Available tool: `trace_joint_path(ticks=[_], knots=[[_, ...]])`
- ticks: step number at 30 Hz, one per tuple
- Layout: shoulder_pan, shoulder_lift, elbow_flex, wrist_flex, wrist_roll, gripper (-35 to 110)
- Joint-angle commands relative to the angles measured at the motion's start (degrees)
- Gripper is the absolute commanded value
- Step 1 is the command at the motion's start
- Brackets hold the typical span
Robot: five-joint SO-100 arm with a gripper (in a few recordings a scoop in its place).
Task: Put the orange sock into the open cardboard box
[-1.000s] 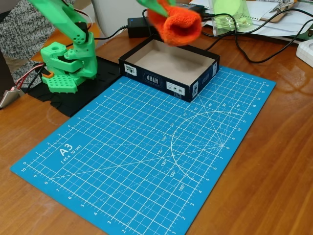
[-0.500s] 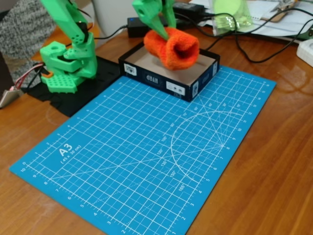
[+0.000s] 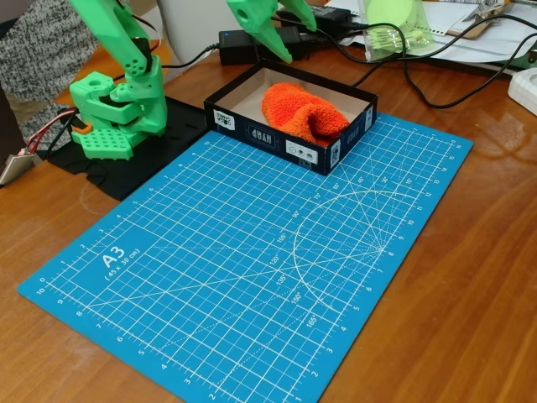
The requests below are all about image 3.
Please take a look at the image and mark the orange fuzzy sock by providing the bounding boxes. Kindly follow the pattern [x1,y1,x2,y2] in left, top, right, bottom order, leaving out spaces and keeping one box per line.
[260,82,351,149]

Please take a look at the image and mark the slim black power adapter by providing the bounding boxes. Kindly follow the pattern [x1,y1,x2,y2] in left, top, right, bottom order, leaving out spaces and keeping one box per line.
[274,3,353,28]

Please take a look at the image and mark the large black power adapter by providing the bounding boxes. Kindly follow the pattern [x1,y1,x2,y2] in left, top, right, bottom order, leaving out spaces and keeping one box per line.
[217,25,315,66]

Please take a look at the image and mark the clear green plastic cup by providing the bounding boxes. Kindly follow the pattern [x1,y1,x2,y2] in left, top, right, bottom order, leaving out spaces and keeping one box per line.
[360,0,435,63]

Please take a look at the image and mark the dark blue cardboard box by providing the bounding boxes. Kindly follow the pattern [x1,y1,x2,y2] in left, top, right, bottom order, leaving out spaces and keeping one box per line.
[204,58,378,176]

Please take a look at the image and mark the white paper sheets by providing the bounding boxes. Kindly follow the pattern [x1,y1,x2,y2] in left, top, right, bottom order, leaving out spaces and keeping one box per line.
[325,0,537,65]

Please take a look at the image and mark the wooden clipboard with metal clip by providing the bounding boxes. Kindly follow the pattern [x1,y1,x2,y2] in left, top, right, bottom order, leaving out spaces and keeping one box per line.
[446,0,512,40]

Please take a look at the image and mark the blue A3 cutting mat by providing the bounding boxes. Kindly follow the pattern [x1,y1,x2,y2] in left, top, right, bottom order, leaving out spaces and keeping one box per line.
[16,113,474,403]

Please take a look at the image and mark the grey knit fabric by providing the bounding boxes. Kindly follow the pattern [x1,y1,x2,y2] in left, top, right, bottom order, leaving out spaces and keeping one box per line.
[0,0,104,146]

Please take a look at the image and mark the white plastic device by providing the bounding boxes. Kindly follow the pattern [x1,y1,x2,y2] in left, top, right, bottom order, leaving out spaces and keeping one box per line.
[507,69,537,118]

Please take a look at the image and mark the silver controller board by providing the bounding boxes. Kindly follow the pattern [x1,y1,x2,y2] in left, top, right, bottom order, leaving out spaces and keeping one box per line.
[0,152,39,186]

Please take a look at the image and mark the thin black power cable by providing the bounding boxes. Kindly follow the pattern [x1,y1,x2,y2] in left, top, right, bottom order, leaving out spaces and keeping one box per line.
[164,44,222,69]

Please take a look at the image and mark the arm servo wire bundle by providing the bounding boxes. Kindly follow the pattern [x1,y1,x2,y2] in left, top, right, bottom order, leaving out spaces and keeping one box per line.
[119,0,164,55]

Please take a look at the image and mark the black adapter mains cable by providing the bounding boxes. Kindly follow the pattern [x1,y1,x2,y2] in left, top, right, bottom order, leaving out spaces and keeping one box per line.
[347,14,537,64]

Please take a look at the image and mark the long looping black cable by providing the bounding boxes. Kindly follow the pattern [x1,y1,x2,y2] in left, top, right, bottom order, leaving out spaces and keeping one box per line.
[270,15,537,110]

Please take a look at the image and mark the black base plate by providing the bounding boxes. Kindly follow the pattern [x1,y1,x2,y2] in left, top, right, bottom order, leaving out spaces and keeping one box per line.
[46,95,210,202]

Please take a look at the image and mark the red and black wires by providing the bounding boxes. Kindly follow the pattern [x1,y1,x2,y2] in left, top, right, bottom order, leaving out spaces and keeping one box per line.
[24,107,80,155]

